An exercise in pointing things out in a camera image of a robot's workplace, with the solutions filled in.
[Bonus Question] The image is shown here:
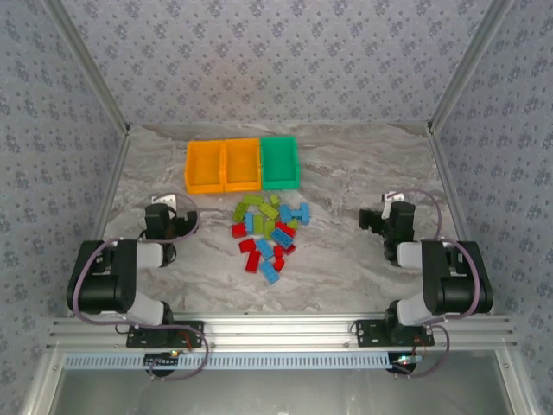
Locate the orange plastic bin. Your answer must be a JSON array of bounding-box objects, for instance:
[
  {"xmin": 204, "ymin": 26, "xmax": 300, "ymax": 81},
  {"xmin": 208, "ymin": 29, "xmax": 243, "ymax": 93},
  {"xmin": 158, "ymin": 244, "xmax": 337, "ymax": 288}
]
[
  {"xmin": 222, "ymin": 137, "xmax": 263, "ymax": 194},
  {"xmin": 184, "ymin": 140, "xmax": 226, "ymax": 195}
]

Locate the green plastic bin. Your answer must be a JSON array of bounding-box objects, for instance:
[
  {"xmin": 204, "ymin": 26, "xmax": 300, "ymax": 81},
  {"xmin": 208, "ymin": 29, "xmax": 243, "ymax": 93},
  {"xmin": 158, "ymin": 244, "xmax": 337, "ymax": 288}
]
[{"xmin": 258, "ymin": 135, "xmax": 301, "ymax": 191}]

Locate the small black electronics board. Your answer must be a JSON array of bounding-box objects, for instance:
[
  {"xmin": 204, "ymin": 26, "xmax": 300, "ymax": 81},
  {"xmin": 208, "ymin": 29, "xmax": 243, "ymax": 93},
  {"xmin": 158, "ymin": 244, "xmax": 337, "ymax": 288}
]
[
  {"xmin": 143, "ymin": 352, "xmax": 181, "ymax": 369},
  {"xmin": 391, "ymin": 353, "xmax": 423, "ymax": 375}
]

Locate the grey metal lower panel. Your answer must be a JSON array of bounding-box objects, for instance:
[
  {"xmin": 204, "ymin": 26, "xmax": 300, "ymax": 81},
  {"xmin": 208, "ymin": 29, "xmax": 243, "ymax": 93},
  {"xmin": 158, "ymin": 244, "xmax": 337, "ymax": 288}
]
[{"xmin": 51, "ymin": 367, "xmax": 515, "ymax": 415}]

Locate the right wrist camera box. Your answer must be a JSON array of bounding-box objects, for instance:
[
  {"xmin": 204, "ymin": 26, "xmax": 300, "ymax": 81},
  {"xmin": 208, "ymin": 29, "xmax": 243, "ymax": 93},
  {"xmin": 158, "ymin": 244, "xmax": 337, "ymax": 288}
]
[{"xmin": 382, "ymin": 192, "xmax": 405, "ymax": 219}]

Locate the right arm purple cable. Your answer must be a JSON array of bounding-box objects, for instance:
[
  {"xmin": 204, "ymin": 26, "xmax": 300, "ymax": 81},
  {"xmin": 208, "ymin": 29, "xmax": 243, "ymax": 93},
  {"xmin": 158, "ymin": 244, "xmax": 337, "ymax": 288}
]
[{"xmin": 391, "ymin": 188, "xmax": 493, "ymax": 380}]

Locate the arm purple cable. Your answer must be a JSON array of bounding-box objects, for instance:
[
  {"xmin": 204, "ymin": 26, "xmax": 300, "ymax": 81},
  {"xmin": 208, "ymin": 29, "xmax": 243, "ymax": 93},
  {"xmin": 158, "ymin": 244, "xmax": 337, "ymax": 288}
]
[
  {"xmin": 391, "ymin": 188, "xmax": 493, "ymax": 380},
  {"xmin": 68, "ymin": 192, "xmax": 211, "ymax": 382}
]

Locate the aluminium table side rail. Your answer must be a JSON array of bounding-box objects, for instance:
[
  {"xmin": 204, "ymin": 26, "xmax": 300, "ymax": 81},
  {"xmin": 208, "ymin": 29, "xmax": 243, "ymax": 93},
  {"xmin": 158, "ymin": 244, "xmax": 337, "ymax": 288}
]
[
  {"xmin": 427, "ymin": 125, "xmax": 493, "ymax": 316},
  {"xmin": 67, "ymin": 129, "xmax": 131, "ymax": 319}
]

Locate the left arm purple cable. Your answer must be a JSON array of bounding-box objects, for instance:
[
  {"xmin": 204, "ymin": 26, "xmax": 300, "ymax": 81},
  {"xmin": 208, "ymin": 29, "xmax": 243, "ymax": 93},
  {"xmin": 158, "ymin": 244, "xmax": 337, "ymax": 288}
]
[{"xmin": 68, "ymin": 192, "xmax": 211, "ymax": 382}]

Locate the light blue slotted cable duct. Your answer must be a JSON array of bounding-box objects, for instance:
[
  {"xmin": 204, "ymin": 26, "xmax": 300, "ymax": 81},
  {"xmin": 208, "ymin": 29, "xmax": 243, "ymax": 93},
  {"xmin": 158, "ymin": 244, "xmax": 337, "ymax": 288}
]
[{"xmin": 63, "ymin": 350, "xmax": 393, "ymax": 372}]

